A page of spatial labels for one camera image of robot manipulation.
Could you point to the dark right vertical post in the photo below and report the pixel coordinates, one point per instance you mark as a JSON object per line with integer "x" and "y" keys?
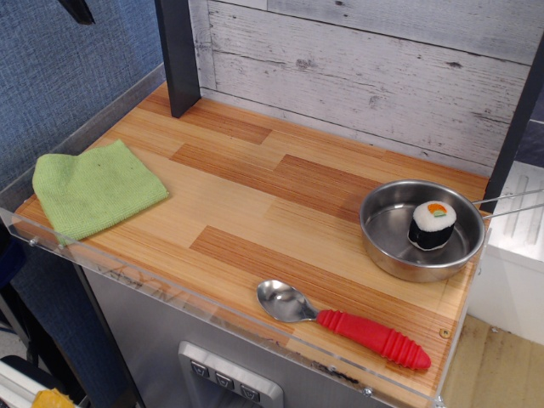
{"x": 521, "y": 118}

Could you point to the stainless steel pan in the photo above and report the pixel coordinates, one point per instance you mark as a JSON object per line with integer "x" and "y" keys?
{"x": 385, "y": 217}

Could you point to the clear acrylic front guard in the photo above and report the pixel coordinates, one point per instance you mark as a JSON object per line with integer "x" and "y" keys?
{"x": 150, "y": 316}

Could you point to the dark left vertical post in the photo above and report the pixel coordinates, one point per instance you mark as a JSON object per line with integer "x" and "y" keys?
{"x": 179, "y": 55}

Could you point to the silver control panel with buttons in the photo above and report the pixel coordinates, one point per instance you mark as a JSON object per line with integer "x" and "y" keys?
{"x": 214, "y": 381}

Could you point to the dark vertical post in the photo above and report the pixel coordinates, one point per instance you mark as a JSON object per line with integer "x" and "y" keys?
{"x": 179, "y": 55}
{"x": 521, "y": 118}

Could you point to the white cabinet on right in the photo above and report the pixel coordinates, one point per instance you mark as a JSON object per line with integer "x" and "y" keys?
{"x": 508, "y": 288}

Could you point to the green microfiber cloth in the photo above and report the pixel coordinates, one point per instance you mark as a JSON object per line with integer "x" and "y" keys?
{"x": 85, "y": 194}

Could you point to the plush sushi roll toy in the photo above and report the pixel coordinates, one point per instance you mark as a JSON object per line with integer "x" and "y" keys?
{"x": 432, "y": 225}

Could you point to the yellow object bottom left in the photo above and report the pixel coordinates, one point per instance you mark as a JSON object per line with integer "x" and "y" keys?
{"x": 52, "y": 398}

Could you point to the spoon with red handle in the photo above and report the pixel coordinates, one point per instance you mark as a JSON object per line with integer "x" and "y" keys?
{"x": 287, "y": 304}

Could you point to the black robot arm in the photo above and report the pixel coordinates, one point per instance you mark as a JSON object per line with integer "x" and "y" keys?
{"x": 79, "y": 11}

